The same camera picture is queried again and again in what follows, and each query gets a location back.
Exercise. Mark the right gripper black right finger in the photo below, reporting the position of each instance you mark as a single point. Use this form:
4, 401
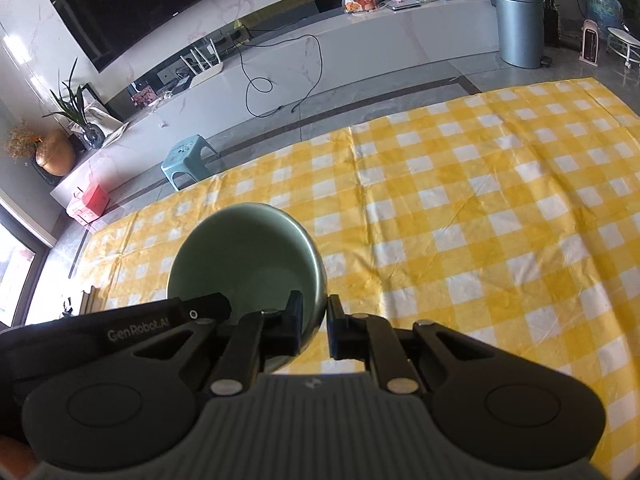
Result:
372, 340

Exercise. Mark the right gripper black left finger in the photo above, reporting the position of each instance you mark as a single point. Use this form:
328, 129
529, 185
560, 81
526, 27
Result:
258, 337

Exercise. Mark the green ceramic bowl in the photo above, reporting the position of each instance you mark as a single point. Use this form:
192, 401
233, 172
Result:
255, 255

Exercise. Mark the pink storage box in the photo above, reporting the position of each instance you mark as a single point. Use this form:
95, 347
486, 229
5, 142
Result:
88, 205

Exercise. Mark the yellow checkered tablecloth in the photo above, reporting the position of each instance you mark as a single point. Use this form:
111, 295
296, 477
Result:
511, 216

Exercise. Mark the light blue plastic stool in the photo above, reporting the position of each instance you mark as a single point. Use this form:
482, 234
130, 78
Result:
186, 158

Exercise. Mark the copper round vase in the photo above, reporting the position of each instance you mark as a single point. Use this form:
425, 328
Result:
55, 153

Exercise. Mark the dried flower bunch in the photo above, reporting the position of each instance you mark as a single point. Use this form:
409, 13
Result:
22, 141

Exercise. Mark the white marble tv console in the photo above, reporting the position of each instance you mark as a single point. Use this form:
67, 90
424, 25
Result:
316, 58

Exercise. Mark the white wifi router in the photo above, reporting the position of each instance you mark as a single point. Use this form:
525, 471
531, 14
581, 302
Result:
204, 63

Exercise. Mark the green plant in blue vase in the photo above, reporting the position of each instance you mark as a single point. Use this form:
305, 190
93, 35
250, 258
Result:
71, 105

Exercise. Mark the grey metal trash bin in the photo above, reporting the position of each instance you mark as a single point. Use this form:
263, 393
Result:
521, 32

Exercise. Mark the pink small heater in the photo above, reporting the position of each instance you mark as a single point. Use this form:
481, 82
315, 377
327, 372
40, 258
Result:
590, 43

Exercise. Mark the blue water jug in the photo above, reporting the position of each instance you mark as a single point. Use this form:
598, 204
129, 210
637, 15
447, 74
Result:
605, 14

